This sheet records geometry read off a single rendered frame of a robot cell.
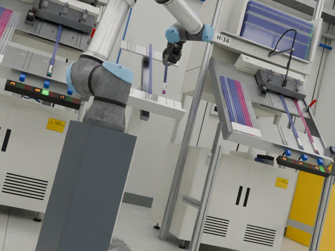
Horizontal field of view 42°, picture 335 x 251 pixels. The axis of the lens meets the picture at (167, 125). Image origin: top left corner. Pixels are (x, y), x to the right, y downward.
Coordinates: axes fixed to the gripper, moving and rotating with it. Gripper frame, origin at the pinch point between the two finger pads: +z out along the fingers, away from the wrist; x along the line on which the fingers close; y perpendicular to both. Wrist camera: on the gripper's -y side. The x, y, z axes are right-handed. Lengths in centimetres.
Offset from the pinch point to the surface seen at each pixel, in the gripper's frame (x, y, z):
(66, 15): 58, 24, 14
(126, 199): -33, 22, 211
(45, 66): 57, -22, 7
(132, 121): 7.8, -28.5, 18.3
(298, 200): -211, 67, 193
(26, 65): 65, -26, 6
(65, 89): 45, -32, 6
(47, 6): 70, 25, 14
